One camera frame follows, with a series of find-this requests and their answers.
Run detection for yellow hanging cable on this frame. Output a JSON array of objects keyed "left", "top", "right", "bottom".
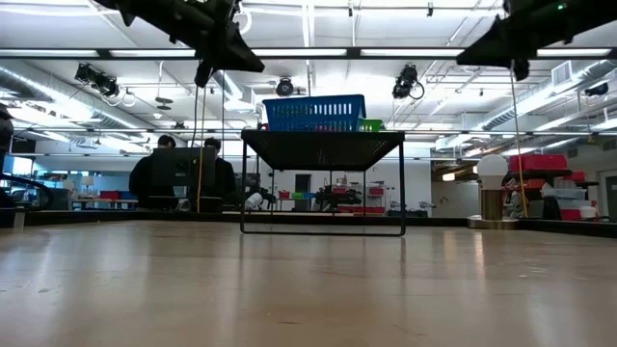
[
  {"left": 195, "top": 86, "right": 209, "bottom": 214},
  {"left": 508, "top": 60, "right": 531, "bottom": 218}
]

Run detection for black overhead light beam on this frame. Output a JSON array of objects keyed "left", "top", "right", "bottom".
[{"left": 0, "top": 46, "right": 617, "bottom": 62}]

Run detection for black monitor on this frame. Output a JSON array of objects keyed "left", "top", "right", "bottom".
[{"left": 150, "top": 147, "right": 217, "bottom": 188}]

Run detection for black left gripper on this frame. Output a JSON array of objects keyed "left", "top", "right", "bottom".
[{"left": 138, "top": 0, "right": 266, "bottom": 90}]

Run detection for person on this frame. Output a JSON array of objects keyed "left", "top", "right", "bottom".
[
  {"left": 127, "top": 134, "right": 178, "bottom": 211},
  {"left": 203, "top": 137, "right": 239, "bottom": 213}
]

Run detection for white ceiling cable loops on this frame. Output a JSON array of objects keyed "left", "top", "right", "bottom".
[{"left": 102, "top": 86, "right": 139, "bottom": 108}]

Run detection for blue plastic basket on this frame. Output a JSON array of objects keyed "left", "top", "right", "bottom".
[{"left": 262, "top": 93, "right": 367, "bottom": 133}]

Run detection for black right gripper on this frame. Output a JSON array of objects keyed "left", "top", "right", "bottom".
[{"left": 455, "top": 0, "right": 580, "bottom": 83}]

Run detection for black perforated metal shelf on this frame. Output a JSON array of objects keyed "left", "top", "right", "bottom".
[{"left": 239, "top": 129, "right": 407, "bottom": 237}]

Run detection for red storage bins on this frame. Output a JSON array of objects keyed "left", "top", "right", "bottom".
[{"left": 508, "top": 153, "right": 569, "bottom": 173}]

